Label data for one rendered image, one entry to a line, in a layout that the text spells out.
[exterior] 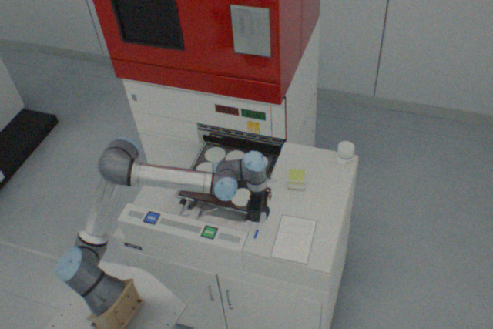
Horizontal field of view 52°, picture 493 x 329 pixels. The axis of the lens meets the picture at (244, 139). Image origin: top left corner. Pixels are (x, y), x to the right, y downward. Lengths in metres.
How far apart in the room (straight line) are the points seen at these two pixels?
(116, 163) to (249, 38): 0.71
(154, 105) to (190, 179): 0.91
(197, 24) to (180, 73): 0.29
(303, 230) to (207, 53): 0.82
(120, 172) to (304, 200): 0.81
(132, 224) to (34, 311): 1.25
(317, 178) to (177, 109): 0.77
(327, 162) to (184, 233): 0.71
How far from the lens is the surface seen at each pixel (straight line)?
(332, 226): 2.06
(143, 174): 1.70
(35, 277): 3.40
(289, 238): 2.02
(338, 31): 3.72
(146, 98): 2.53
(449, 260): 3.24
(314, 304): 2.18
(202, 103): 2.38
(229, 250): 2.02
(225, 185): 1.66
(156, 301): 2.11
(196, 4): 2.00
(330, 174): 2.23
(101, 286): 1.95
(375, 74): 3.88
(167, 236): 2.12
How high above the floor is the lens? 2.64
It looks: 44 degrees down
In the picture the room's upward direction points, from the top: 5 degrees counter-clockwise
